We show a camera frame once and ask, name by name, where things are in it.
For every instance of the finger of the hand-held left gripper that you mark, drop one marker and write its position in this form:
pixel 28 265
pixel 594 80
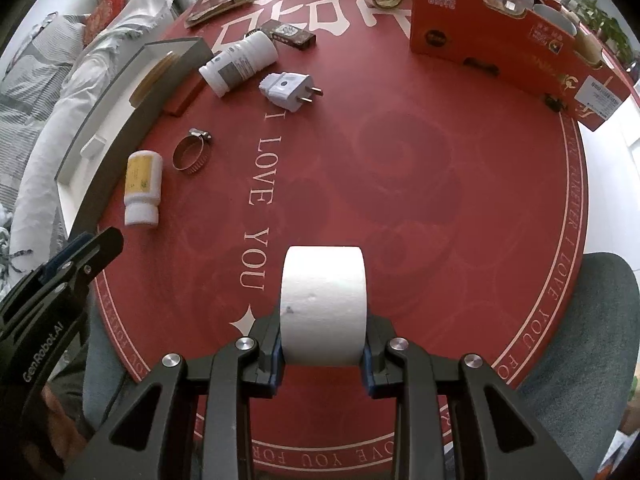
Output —
pixel 97 252
pixel 67 257

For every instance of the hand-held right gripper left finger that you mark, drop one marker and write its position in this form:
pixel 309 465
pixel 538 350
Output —
pixel 274 360

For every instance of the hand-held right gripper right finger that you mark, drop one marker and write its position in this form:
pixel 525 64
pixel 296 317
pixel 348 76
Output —
pixel 369 360

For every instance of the white toilet paper roll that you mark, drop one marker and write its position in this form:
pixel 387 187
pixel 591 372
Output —
pixel 324 300

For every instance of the grey tray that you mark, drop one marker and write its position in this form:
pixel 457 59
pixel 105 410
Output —
pixel 115 125

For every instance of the large grey-label white bottle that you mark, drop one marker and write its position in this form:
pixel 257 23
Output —
pixel 240 62

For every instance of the orange cardboard box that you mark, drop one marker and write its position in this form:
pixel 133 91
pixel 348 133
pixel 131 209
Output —
pixel 495 45

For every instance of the small yellow-label white bottle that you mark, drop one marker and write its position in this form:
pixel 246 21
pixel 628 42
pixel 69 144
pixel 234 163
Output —
pixel 142 190

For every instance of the small white block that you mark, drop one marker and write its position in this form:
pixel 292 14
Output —
pixel 93 146

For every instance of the grey striped pillow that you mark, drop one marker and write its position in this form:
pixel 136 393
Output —
pixel 30 85

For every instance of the reddish brown block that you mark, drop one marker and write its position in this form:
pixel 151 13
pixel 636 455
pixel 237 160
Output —
pixel 186 97

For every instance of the round wooden disc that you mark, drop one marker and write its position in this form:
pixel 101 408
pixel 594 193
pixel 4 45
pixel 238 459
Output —
pixel 152 80

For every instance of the white duvet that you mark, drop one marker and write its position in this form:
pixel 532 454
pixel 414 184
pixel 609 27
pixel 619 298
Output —
pixel 100 70

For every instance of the grey-green upholstered seat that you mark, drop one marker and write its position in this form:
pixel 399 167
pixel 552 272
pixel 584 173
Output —
pixel 585 340

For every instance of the white plug adapter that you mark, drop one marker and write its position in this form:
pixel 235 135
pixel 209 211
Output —
pixel 285 87

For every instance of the dark booklet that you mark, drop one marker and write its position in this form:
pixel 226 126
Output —
pixel 215 7

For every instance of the small dark brown box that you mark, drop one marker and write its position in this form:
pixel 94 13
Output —
pixel 290 35

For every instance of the cardboard tube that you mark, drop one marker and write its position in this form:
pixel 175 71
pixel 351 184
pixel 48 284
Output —
pixel 589 50

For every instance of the white cup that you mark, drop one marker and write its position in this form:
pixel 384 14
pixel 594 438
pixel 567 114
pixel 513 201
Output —
pixel 555 17

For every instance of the green potted plants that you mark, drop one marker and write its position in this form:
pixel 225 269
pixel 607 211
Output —
pixel 605 22

